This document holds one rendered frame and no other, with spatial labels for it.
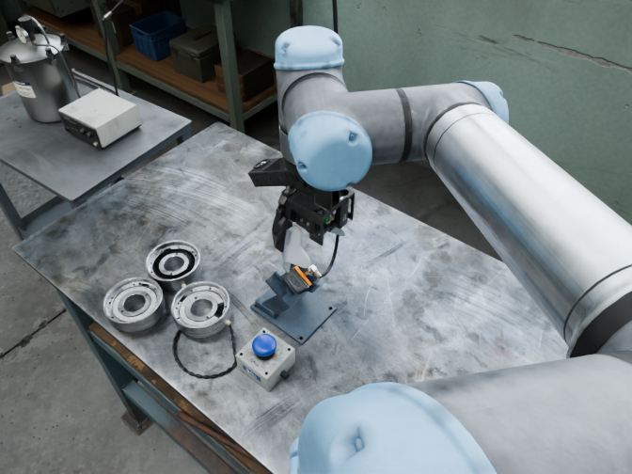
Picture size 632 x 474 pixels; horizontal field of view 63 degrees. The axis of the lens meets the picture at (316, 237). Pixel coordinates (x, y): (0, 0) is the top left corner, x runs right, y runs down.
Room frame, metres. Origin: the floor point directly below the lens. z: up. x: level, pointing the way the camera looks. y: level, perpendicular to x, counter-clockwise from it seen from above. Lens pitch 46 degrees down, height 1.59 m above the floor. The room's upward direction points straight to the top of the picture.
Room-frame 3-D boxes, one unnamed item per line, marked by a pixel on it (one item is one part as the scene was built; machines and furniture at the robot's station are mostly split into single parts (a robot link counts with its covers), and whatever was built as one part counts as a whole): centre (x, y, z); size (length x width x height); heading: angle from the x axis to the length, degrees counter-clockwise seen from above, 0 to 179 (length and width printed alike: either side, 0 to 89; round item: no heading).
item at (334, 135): (0.44, -0.03, 1.28); 0.11 x 0.11 x 0.08; 9
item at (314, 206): (0.53, 0.00, 1.13); 0.09 x 0.08 x 0.12; 49
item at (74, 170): (1.38, 0.78, 0.34); 0.67 x 0.46 x 0.68; 56
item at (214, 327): (0.55, 0.21, 0.82); 0.10 x 0.10 x 0.04
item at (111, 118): (1.39, 0.75, 0.83); 0.41 x 0.19 x 0.30; 56
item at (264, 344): (0.45, 0.08, 0.85); 0.04 x 0.04 x 0.05
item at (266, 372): (0.45, 0.08, 0.82); 0.08 x 0.07 x 0.05; 52
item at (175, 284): (0.66, 0.28, 0.82); 0.10 x 0.10 x 0.04
